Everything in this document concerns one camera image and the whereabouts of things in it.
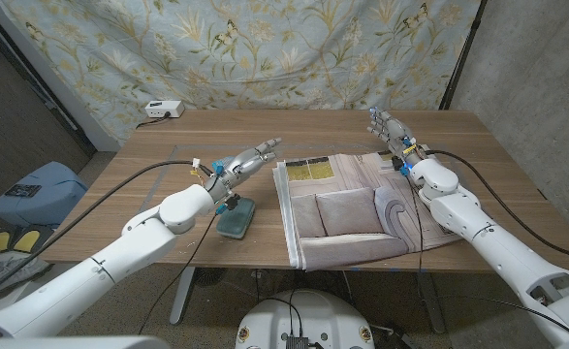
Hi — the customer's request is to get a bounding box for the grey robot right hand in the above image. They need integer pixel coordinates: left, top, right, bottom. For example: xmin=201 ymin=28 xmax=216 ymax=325
xmin=366 ymin=107 xmax=428 ymax=171

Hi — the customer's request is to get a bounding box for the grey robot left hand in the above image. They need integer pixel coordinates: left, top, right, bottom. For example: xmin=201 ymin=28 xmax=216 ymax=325
xmin=205 ymin=137 xmax=283 ymax=203

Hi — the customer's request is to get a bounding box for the white robot left shoulder cover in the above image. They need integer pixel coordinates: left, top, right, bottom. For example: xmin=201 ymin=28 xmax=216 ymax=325
xmin=0 ymin=335 xmax=172 ymax=349

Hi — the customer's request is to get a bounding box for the teal ribbed soap box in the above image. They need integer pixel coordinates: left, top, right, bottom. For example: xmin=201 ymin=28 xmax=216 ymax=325
xmin=215 ymin=196 xmax=257 ymax=240

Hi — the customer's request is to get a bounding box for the white power strip box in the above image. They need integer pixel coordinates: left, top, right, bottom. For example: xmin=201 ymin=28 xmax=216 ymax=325
xmin=143 ymin=100 xmax=186 ymax=119

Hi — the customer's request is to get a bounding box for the floral print backdrop cloth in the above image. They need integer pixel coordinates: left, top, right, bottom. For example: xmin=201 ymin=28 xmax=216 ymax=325
xmin=0 ymin=0 xmax=482 ymax=146

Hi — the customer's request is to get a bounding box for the black backdrop stand pole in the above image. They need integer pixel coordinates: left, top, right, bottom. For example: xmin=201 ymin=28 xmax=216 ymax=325
xmin=438 ymin=0 xmax=489 ymax=111

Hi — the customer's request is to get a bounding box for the black round floor fan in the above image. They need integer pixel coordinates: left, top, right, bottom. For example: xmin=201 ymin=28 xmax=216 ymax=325
xmin=192 ymin=267 xmax=228 ymax=288

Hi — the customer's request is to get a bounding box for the white table leg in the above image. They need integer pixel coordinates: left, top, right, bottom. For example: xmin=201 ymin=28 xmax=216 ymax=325
xmin=417 ymin=270 xmax=446 ymax=334
xmin=169 ymin=266 xmax=198 ymax=325

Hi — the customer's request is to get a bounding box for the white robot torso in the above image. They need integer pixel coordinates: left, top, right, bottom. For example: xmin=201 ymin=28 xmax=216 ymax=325
xmin=235 ymin=289 xmax=376 ymax=349

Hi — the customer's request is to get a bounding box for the small black torso device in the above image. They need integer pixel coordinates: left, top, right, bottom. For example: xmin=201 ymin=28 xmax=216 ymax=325
xmin=285 ymin=333 xmax=310 ymax=349

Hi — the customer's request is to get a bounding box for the black floor power strip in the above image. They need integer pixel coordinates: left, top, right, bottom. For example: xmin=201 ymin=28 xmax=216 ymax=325
xmin=370 ymin=323 xmax=414 ymax=349

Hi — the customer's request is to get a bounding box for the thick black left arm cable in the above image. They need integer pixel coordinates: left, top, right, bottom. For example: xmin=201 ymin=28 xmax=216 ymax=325
xmin=0 ymin=159 xmax=215 ymax=305

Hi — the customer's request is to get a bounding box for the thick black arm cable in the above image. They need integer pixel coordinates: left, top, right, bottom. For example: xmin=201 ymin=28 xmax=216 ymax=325
xmin=0 ymin=159 xmax=215 ymax=305
xmin=424 ymin=148 xmax=569 ymax=261

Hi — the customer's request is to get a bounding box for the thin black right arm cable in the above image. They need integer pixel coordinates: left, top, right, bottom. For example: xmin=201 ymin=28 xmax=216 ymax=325
xmin=404 ymin=174 xmax=569 ymax=338

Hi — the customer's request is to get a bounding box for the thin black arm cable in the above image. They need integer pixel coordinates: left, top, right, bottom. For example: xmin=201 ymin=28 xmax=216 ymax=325
xmin=404 ymin=174 xmax=569 ymax=338
xmin=137 ymin=210 xmax=220 ymax=336

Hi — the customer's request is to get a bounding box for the black power strip cord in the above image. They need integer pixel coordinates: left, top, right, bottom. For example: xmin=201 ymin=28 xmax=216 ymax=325
xmin=135 ymin=113 xmax=172 ymax=130

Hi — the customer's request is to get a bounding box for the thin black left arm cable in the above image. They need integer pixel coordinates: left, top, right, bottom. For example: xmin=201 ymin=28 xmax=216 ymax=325
xmin=137 ymin=210 xmax=220 ymax=336

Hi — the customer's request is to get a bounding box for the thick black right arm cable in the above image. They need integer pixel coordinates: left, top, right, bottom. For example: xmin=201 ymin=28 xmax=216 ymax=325
xmin=424 ymin=148 xmax=569 ymax=261

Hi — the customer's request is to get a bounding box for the black torso cable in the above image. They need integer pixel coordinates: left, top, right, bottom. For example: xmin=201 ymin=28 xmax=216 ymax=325
xmin=256 ymin=295 xmax=304 ymax=336

